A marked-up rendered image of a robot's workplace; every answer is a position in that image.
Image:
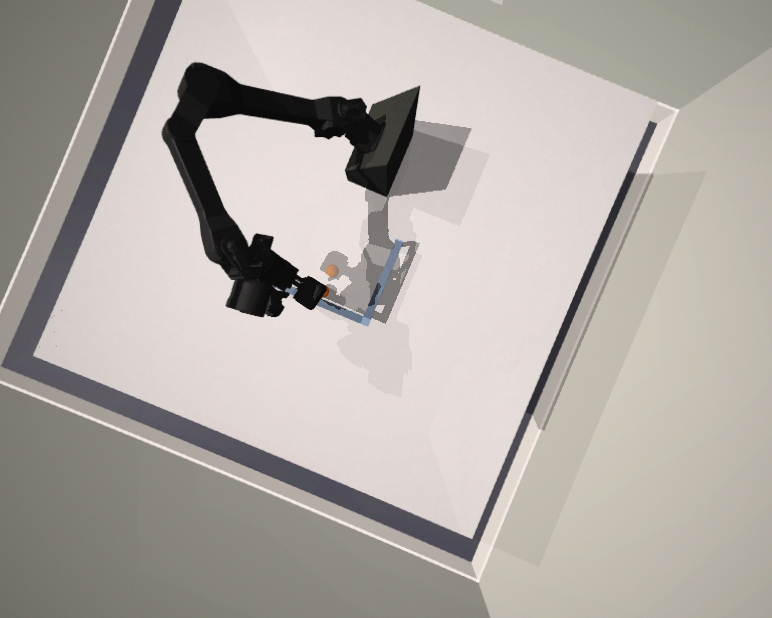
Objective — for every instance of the blue-grey l-shaped wall trim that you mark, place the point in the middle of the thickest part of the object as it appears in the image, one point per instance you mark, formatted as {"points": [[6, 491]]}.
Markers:
{"points": [[364, 320]]}

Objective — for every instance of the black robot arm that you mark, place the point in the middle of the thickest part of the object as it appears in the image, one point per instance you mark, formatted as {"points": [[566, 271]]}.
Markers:
{"points": [[206, 92]]}

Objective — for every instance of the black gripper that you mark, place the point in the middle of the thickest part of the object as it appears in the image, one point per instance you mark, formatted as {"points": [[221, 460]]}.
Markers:
{"points": [[309, 292]]}

